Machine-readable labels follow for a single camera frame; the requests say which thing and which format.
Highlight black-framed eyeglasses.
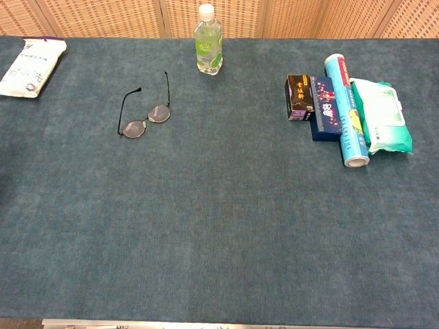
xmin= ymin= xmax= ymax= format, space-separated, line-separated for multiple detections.
xmin=117 ymin=71 xmax=172 ymax=140

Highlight small black box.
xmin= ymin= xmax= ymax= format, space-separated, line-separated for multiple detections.
xmin=287 ymin=74 xmax=316 ymax=121

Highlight clear bottle green label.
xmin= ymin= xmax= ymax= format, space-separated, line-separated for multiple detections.
xmin=194 ymin=3 xmax=224 ymax=77

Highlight long dark blue box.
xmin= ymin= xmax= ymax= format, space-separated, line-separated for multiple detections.
xmin=309 ymin=75 xmax=344 ymax=143

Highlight blue food wrap roll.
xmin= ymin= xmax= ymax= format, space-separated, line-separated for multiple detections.
xmin=324 ymin=53 xmax=370 ymax=169

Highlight green wet wipes pack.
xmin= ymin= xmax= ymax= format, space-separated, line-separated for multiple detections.
xmin=348 ymin=77 xmax=414 ymax=156

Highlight wicker folding screen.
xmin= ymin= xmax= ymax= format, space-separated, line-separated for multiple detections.
xmin=0 ymin=0 xmax=439 ymax=40

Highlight white plastic pouch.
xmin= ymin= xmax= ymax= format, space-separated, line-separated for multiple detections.
xmin=0 ymin=36 xmax=67 ymax=99

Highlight aluminium table edge rail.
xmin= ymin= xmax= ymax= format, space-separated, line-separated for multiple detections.
xmin=41 ymin=318 xmax=390 ymax=329

